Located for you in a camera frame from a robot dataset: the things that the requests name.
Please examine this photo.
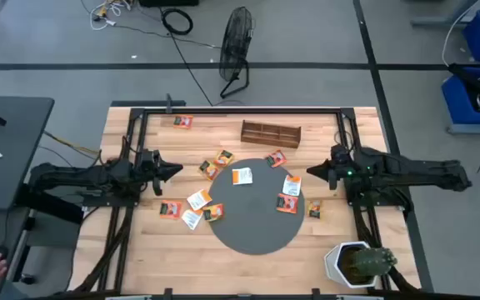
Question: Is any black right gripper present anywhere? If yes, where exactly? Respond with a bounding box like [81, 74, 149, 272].
[306, 144, 354, 191]

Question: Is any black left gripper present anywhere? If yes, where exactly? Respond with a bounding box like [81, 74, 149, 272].
[137, 148, 184, 197]

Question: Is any white and orange tea packet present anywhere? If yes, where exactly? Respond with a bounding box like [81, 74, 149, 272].
[186, 188, 213, 212]
[282, 174, 303, 198]
[180, 208, 204, 231]
[231, 167, 254, 186]

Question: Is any yellow tea packet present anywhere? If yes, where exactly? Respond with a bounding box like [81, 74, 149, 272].
[307, 199, 323, 219]
[213, 149, 236, 168]
[202, 202, 226, 223]
[198, 160, 221, 182]

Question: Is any orange-red tea packet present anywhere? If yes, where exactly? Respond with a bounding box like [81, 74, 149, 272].
[172, 114, 194, 130]
[158, 200, 183, 221]
[265, 149, 288, 168]
[275, 192, 300, 215]

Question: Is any wooden compartment tray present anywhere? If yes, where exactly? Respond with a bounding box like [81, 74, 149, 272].
[240, 119, 303, 150]

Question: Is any round grey woven mat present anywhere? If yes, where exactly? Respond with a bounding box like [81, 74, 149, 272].
[207, 157, 306, 256]

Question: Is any white hexagonal plant pot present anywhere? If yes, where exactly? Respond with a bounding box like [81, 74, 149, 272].
[323, 240, 379, 289]

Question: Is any green cactus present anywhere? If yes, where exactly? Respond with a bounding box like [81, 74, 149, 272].
[350, 246, 398, 278]

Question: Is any black floor fan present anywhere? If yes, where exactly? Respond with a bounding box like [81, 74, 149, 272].
[217, 5, 257, 100]

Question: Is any dark grey desk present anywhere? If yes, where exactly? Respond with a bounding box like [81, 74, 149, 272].
[0, 92, 56, 300]

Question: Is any black box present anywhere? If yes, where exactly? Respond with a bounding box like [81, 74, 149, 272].
[138, 0, 200, 8]

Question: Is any black folded stand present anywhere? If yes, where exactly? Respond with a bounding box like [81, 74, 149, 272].
[447, 62, 480, 112]

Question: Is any grey metal table leg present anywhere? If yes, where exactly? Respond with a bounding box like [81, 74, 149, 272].
[410, 0, 480, 29]

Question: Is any black cable bundle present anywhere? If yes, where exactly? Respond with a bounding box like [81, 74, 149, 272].
[72, 206, 135, 293]
[354, 206, 420, 293]

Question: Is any black metal table frame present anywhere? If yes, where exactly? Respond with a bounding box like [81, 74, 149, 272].
[67, 93, 423, 300]

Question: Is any yellow wire bundle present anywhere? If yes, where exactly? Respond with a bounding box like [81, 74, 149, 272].
[42, 131, 103, 158]

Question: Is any thin black floor cable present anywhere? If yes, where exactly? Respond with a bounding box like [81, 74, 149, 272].
[79, 0, 223, 50]

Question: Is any coiled black cable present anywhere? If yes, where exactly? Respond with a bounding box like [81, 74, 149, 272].
[160, 7, 194, 36]

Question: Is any white and yellow cable bundle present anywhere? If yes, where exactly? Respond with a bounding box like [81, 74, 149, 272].
[88, 0, 135, 31]

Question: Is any white floor cable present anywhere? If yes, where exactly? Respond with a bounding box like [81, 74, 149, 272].
[441, 0, 480, 67]

